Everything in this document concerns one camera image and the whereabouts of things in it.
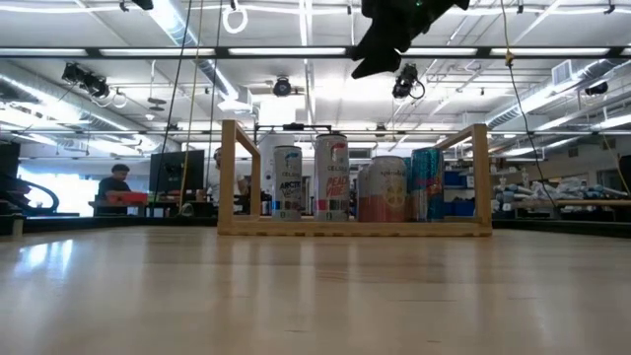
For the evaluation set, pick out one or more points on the red box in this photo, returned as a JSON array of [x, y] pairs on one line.
[[125, 198]]

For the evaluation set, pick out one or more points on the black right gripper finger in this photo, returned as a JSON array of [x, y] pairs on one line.
[[384, 64], [367, 51]]

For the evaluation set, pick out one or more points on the black frame light bar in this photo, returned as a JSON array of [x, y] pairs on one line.
[[219, 51]]

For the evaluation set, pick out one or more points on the silver ventilation duct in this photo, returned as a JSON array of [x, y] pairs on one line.
[[172, 24]]

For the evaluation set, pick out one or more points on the dark computer monitor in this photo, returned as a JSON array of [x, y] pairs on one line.
[[170, 172]]

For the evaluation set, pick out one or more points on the blue storage bins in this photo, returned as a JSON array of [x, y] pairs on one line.
[[456, 204]]

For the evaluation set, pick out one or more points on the black equipment rack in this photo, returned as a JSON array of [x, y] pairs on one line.
[[10, 163]]

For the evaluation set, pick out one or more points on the wooden slatted shelf rack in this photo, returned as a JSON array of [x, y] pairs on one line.
[[345, 228]]

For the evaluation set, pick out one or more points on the small black camera on frame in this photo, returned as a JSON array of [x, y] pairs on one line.
[[293, 126]]

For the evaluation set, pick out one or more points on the round black ceiling camera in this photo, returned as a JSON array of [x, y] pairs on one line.
[[282, 87]]

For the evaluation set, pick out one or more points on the Celsius Arctic Vibe can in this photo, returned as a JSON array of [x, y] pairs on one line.
[[287, 187]]

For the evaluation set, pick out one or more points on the Celsius Peach Vibe can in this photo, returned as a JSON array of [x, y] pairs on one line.
[[331, 187]]

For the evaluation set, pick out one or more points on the black ceiling fixture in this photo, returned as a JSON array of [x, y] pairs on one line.
[[596, 89]]

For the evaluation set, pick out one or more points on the person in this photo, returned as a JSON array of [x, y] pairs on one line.
[[112, 187], [213, 185]]

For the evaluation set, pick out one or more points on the cluttered workbench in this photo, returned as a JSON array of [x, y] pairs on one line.
[[567, 192]]

